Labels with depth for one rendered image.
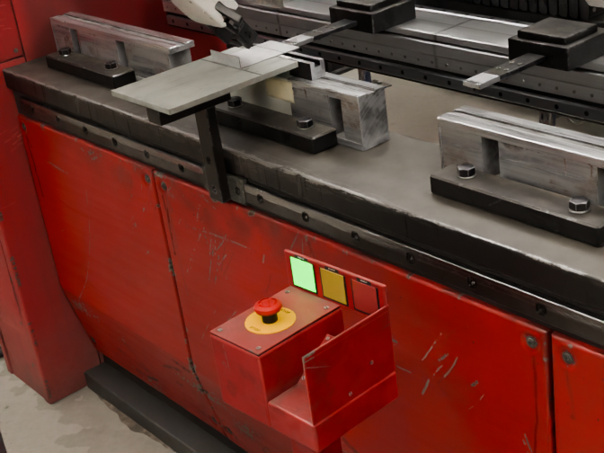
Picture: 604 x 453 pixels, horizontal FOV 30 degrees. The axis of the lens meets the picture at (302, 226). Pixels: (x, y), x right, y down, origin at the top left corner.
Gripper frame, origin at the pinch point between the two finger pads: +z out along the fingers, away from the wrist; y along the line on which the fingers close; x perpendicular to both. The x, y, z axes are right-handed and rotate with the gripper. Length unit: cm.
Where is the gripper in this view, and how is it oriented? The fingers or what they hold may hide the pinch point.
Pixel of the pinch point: (235, 33)
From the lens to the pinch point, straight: 196.3
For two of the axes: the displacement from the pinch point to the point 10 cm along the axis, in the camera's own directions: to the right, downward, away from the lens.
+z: 5.9, 4.6, 6.7
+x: -5.0, 8.5, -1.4
